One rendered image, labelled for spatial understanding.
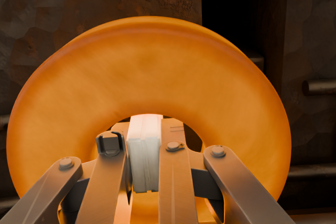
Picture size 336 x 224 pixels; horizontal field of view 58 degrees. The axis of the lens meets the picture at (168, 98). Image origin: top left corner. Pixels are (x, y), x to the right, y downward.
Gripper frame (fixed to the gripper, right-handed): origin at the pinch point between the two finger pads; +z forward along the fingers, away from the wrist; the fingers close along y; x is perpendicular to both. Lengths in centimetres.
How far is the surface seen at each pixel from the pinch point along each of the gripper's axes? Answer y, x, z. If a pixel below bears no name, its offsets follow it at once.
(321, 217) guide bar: 9.0, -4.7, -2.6
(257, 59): 9.1, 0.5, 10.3
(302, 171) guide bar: 10.6, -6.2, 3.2
